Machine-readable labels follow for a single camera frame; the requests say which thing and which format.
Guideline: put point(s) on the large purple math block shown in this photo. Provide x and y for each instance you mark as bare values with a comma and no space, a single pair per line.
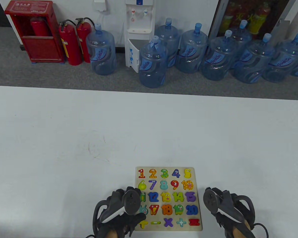
190,196

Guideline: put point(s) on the person's left hand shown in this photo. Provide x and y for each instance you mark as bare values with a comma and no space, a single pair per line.
136,219

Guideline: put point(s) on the large blue math block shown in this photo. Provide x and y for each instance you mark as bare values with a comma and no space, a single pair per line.
191,209

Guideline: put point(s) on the red double bar math block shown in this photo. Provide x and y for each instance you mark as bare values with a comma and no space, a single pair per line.
194,222

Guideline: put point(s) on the orange math block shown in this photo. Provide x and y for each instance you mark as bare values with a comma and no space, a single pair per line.
167,209

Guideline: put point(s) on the person's right hand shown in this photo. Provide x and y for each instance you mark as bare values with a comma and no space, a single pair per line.
226,222

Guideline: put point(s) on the person's right forearm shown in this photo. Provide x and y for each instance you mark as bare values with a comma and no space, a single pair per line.
241,231

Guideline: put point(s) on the red fire extinguisher cabinet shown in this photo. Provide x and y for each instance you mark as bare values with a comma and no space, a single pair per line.
39,49

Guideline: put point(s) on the red fire extinguisher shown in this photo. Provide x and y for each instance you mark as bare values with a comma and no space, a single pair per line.
38,27
82,37
70,47

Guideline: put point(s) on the lime green math block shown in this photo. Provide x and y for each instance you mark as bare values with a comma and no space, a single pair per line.
178,196

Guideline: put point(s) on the person's left forearm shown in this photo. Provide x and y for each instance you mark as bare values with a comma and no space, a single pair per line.
112,234

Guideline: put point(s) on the white water dispenser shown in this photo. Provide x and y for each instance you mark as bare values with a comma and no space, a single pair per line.
139,22

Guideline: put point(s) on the purple cross math block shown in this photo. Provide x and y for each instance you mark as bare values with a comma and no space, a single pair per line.
168,222

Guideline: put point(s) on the wooden math block puzzle board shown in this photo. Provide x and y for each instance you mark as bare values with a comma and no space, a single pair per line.
164,191

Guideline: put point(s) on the white wall socket box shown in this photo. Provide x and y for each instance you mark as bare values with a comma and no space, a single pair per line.
100,5

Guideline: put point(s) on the row of blue water jugs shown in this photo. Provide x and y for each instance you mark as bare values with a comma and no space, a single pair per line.
152,67

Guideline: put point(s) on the yellow cross math block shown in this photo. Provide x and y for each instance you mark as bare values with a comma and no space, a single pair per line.
144,224

